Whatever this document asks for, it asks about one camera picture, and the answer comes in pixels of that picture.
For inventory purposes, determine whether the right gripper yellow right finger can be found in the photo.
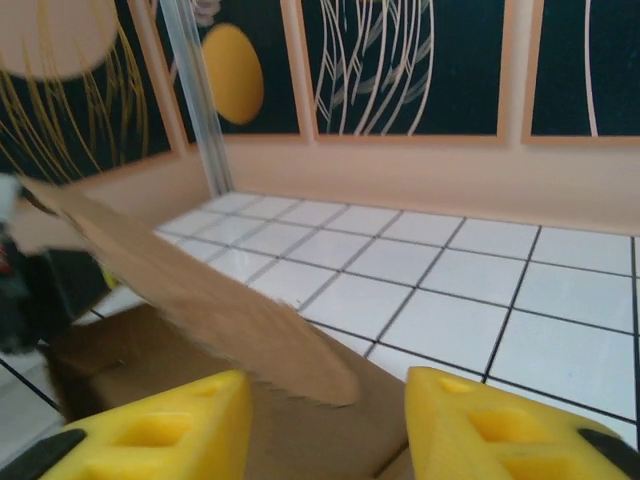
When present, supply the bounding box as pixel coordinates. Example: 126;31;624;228
404;366;640;480

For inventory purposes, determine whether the brown cardboard paper box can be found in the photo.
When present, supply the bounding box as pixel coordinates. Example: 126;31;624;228
9;174;412;480

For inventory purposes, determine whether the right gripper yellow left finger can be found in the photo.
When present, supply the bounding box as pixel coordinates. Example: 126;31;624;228
0;372;254;480

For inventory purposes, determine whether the aluminium corner post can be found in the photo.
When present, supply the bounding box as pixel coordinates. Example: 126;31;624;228
158;0;236;199

